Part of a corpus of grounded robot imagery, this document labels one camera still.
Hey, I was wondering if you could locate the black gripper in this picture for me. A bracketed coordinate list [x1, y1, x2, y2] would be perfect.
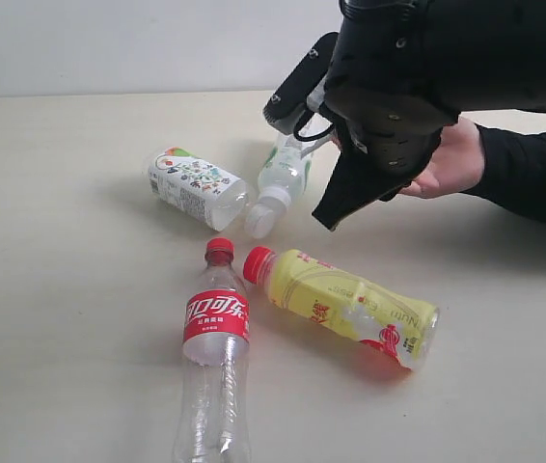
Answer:
[325, 1, 546, 202]

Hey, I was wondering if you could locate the yellow label red cap bottle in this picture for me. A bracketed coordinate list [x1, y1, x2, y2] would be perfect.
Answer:
[243, 246, 440, 370]

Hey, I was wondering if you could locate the red label cola bottle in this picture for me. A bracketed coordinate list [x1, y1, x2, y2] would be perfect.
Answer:
[172, 237, 251, 462]

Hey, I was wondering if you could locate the white capped green label bottle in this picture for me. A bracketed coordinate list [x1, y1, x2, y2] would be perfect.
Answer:
[244, 134, 332, 239]

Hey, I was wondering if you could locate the white floral label bottle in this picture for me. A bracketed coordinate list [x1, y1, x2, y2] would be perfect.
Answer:
[147, 147, 252, 232]

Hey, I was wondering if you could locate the open bare human hand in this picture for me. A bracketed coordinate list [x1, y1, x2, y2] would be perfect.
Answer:
[400, 118, 485, 199]

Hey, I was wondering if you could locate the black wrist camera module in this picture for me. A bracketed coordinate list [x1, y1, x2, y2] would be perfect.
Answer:
[262, 32, 338, 135]

